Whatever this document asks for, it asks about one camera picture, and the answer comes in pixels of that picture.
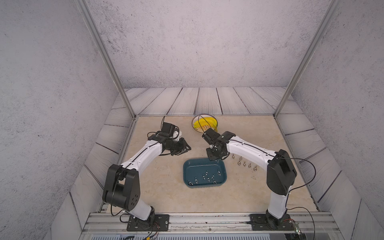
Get teal plastic storage box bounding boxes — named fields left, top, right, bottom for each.
left=183, top=158, right=227, bottom=189

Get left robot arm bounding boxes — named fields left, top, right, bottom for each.
left=102, top=134, right=192, bottom=222

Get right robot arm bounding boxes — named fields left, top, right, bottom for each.
left=202, top=129, right=297, bottom=222

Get round patterned plate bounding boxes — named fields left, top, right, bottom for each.
left=191, top=113, right=219, bottom=134

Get yellow banana bunch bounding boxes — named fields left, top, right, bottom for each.
left=193, top=117, right=219, bottom=134

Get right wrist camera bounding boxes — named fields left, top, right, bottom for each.
left=202, top=128, right=221, bottom=146

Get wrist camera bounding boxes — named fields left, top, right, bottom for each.
left=161, top=122, right=181, bottom=141
left=202, top=128, right=221, bottom=146

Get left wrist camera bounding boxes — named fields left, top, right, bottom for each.
left=161, top=122, right=181, bottom=141

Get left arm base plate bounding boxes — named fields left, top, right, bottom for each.
left=127, top=214, right=170, bottom=232

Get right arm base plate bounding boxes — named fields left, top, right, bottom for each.
left=246, top=214, right=296, bottom=231

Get aluminium mounting rail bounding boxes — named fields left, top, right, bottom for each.
left=82, top=211, right=343, bottom=240

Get left frame post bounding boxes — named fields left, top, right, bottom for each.
left=75, top=0, right=136, bottom=119

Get frame post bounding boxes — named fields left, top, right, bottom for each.
left=273, top=0, right=342, bottom=120
left=75, top=0, right=136, bottom=119

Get right frame post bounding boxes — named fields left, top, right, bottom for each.
left=273, top=0, right=342, bottom=120

